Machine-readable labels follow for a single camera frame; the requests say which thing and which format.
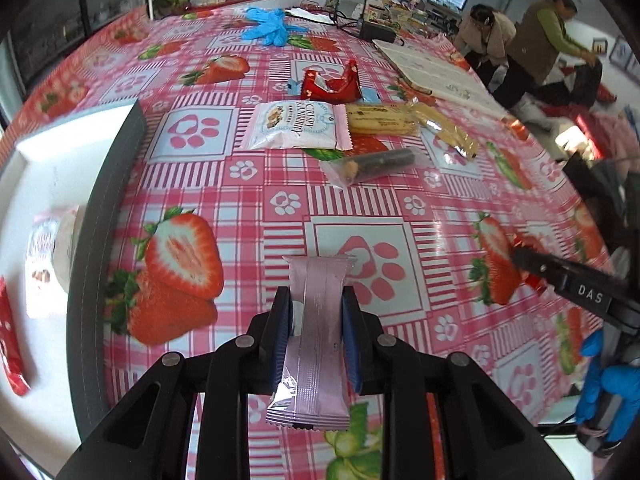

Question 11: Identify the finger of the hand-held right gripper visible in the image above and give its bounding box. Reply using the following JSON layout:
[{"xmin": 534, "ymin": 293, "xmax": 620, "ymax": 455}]
[{"xmin": 511, "ymin": 245, "xmax": 568, "ymax": 292}]

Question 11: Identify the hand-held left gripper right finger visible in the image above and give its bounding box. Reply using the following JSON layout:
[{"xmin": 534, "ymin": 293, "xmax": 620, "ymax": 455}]
[{"xmin": 341, "ymin": 285, "xmax": 576, "ymax": 480}]

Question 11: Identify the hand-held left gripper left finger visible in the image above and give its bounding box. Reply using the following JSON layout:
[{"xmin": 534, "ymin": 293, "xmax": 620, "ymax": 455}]
[{"xmin": 57, "ymin": 285, "xmax": 293, "ymax": 480}]

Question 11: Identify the clear seaweed roll packet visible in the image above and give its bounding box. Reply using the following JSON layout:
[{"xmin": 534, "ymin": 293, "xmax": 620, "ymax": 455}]
[{"xmin": 319, "ymin": 146, "xmax": 431, "ymax": 190}]

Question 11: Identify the red triangular snack packet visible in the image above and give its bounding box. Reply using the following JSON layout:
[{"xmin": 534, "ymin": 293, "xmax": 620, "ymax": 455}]
[{"xmin": 327, "ymin": 59, "xmax": 362, "ymax": 101}]

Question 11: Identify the person's right hand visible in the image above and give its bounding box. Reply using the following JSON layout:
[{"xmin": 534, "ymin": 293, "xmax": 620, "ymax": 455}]
[{"xmin": 575, "ymin": 329, "xmax": 640, "ymax": 445}]

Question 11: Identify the black bag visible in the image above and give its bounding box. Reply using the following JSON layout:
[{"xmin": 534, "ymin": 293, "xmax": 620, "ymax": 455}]
[
  {"xmin": 567, "ymin": 57, "xmax": 605, "ymax": 108},
  {"xmin": 565, "ymin": 152, "xmax": 640, "ymax": 261}
]

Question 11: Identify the pink blanket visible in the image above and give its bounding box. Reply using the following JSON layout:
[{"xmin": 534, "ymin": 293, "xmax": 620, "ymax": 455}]
[{"xmin": 575, "ymin": 110, "xmax": 640, "ymax": 161}]

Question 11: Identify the tan long snack packet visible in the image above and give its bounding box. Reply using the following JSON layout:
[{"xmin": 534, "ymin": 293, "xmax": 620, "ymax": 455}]
[{"xmin": 410, "ymin": 100, "xmax": 480, "ymax": 161}]

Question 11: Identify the white pink-edged snack packet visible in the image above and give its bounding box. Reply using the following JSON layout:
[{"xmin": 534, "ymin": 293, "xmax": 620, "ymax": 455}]
[{"xmin": 235, "ymin": 101, "xmax": 353, "ymax": 152}]

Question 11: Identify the yellow cake packet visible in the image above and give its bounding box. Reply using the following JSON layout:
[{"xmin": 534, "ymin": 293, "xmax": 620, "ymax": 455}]
[{"xmin": 345, "ymin": 102, "xmax": 421, "ymax": 136}]

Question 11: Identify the small red snack packet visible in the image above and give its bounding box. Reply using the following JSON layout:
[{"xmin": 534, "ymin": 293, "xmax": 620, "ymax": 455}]
[{"xmin": 300, "ymin": 67, "xmax": 341, "ymax": 100}]

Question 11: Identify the white pink snack packet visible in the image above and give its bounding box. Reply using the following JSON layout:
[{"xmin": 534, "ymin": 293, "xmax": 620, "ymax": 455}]
[{"xmin": 25, "ymin": 205, "xmax": 83, "ymax": 293}]

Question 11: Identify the red dotted snack packet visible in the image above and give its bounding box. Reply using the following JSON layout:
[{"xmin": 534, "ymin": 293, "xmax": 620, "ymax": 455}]
[{"xmin": 0, "ymin": 276, "xmax": 32, "ymax": 397}]

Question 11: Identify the blue glove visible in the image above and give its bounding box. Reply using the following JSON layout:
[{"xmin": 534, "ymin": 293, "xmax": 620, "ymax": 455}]
[
  {"xmin": 242, "ymin": 17, "xmax": 303, "ymax": 47},
  {"xmin": 245, "ymin": 6, "xmax": 286, "ymax": 26}
]

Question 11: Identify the potted plant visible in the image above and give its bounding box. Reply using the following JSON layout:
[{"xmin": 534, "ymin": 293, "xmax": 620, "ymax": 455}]
[{"xmin": 152, "ymin": 0, "xmax": 198, "ymax": 17}]

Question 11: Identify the glass display cabinet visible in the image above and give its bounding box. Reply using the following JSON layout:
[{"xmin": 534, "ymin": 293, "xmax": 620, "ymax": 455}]
[{"xmin": 0, "ymin": 0, "xmax": 151, "ymax": 106}]

